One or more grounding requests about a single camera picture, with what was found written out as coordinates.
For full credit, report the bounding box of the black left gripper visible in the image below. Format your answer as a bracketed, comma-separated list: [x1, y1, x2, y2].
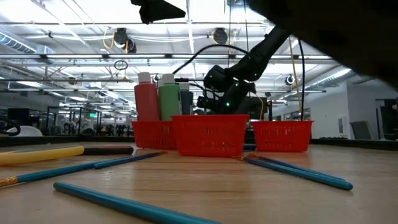
[130, 0, 187, 25]

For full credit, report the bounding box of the red paint bottle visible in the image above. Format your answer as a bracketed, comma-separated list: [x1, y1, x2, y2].
[134, 72, 161, 122]

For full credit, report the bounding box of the green paint bottle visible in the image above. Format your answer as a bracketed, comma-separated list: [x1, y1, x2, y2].
[157, 73, 182, 121]

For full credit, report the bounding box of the dark blue paint bottle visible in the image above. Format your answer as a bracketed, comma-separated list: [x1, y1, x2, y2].
[179, 82, 194, 116]

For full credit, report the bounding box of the red plastic basket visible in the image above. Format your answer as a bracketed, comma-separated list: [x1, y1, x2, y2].
[170, 114, 250, 157]
[251, 120, 314, 152]
[131, 121, 178, 150]

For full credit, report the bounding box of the teal paint brush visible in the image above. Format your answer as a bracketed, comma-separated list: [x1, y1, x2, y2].
[233, 156, 354, 191]
[0, 155, 131, 189]
[247, 152, 348, 183]
[94, 151, 168, 170]
[52, 181, 222, 224]

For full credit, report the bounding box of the yellow and black marker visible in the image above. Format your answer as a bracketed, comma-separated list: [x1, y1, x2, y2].
[0, 145, 85, 167]

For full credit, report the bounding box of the small black monitor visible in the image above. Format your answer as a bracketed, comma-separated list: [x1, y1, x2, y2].
[6, 108, 31, 122]

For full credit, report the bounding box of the white rounded object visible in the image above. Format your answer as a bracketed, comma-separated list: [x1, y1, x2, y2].
[8, 125, 44, 138]

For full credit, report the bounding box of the grey office chair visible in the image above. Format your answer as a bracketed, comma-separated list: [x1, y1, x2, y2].
[349, 120, 373, 141]

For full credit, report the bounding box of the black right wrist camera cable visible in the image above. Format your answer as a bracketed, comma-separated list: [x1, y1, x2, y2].
[172, 43, 251, 76]

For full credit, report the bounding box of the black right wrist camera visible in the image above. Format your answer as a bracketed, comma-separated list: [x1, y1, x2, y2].
[196, 95, 219, 113]

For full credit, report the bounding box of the yellow cable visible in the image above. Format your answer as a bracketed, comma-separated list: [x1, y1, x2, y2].
[287, 35, 306, 122]

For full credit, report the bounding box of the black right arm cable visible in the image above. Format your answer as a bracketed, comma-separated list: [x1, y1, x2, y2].
[297, 37, 307, 122]

